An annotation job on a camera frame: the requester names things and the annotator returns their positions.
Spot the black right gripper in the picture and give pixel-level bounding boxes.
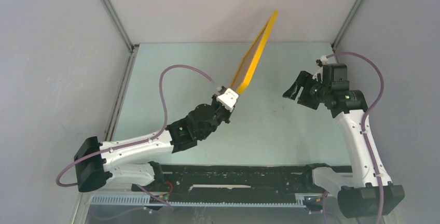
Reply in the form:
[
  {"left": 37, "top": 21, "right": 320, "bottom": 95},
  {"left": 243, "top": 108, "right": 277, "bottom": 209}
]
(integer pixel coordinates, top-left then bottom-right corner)
[{"left": 283, "top": 71, "right": 330, "bottom": 110}]

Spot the orange wooden picture frame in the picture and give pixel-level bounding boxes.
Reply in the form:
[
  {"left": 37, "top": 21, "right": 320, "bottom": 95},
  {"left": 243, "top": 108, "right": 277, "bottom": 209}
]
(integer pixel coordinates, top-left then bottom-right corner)
[{"left": 229, "top": 9, "right": 280, "bottom": 95}]

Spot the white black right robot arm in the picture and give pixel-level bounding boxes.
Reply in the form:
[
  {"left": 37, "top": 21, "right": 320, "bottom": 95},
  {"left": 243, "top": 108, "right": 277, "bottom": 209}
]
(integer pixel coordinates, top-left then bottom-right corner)
[{"left": 283, "top": 64, "right": 405, "bottom": 218}]

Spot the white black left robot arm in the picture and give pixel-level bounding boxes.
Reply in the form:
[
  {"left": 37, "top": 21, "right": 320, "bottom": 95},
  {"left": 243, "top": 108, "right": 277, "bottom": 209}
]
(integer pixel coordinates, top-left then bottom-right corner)
[{"left": 74, "top": 93, "right": 237, "bottom": 192}]

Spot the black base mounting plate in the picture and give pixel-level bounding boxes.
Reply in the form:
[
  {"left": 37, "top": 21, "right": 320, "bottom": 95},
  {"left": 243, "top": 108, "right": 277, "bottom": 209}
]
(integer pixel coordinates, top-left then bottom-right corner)
[{"left": 144, "top": 165, "right": 324, "bottom": 204}]

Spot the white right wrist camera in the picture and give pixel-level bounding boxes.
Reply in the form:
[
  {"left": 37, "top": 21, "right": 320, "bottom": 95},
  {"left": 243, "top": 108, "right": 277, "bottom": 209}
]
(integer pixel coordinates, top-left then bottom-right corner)
[{"left": 312, "top": 55, "right": 328, "bottom": 82}]

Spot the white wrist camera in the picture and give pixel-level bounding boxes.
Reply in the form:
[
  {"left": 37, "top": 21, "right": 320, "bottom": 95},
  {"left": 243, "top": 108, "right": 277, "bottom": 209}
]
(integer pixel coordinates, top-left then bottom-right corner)
[
  {"left": 312, "top": 55, "right": 328, "bottom": 82},
  {"left": 215, "top": 87, "right": 239, "bottom": 112}
]

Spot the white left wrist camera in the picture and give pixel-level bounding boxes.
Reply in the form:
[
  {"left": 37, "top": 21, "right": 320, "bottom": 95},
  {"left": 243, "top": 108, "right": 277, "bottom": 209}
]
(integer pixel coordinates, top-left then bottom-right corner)
[{"left": 215, "top": 87, "right": 239, "bottom": 112}]

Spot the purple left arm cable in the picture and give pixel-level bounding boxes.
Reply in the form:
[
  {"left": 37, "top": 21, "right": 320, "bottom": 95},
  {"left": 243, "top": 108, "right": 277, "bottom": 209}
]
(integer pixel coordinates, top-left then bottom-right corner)
[{"left": 56, "top": 64, "right": 221, "bottom": 214}]

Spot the left aluminium corner post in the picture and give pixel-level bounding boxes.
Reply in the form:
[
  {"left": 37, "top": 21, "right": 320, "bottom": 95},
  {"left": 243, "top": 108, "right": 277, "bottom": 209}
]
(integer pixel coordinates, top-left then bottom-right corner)
[{"left": 100, "top": 0, "right": 134, "bottom": 52}]

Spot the aluminium corner post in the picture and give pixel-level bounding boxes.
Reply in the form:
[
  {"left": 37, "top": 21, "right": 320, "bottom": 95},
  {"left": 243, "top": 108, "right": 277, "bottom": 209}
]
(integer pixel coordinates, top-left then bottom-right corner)
[
  {"left": 332, "top": 0, "right": 365, "bottom": 51},
  {"left": 100, "top": 0, "right": 134, "bottom": 52}
]

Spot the grey slotted cable duct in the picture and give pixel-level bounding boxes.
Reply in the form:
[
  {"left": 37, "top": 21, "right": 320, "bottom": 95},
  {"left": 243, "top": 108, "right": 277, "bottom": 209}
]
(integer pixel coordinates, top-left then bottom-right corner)
[{"left": 89, "top": 194, "right": 305, "bottom": 208}]

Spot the right aluminium corner post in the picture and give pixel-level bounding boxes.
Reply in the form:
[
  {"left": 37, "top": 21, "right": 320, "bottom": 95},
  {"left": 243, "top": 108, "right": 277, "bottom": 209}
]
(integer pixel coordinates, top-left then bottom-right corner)
[{"left": 332, "top": 0, "right": 365, "bottom": 51}]

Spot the aluminium front rail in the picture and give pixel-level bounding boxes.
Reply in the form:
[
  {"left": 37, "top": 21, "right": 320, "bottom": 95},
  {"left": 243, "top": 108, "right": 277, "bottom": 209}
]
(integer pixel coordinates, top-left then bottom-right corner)
[{"left": 79, "top": 171, "right": 393, "bottom": 198}]

